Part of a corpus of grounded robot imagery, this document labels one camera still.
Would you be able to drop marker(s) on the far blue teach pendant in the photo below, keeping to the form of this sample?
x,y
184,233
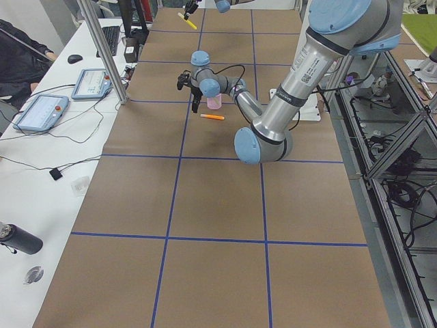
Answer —
x,y
92,84

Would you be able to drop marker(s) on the black computer mouse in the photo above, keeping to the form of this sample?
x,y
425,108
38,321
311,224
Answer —
x,y
72,59

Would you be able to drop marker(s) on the blue teach pendant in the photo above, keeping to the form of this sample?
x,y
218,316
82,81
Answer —
x,y
42,114
92,84

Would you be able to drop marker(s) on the small black adapter puck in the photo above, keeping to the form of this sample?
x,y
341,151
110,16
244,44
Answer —
x,y
56,173

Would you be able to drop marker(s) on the black keyboard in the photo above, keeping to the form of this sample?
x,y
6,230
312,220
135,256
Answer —
x,y
112,36

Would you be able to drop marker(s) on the orange highlighter pen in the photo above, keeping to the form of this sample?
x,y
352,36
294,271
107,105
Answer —
x,y
212,117

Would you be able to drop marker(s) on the black monitor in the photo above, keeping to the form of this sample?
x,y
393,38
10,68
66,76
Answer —
x,y
128,9

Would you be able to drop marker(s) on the aluminium frame post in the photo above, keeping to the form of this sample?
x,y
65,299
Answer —
x,y
102,47

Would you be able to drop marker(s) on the near blue teach pendant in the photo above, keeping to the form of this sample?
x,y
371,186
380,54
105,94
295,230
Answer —
x,y
42,114

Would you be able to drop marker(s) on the pink mesh pen holder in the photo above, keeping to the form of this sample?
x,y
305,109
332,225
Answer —
x,y
214,103

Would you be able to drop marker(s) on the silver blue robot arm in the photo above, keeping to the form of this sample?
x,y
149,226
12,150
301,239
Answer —
x,y
221,5
336,29

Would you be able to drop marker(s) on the person in black jacket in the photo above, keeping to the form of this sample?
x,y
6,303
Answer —
x,y
24,62

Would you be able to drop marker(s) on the black water bottle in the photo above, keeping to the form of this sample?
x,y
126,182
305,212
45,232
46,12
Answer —
x,y
19,239

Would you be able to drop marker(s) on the yellow highlighter pen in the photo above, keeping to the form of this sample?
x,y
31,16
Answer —
x,y
187,21

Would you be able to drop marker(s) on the small black box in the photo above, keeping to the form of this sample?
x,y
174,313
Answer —
x,y
131,51

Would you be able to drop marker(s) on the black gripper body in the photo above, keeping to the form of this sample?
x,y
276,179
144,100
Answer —
x,y
195,91
190,6

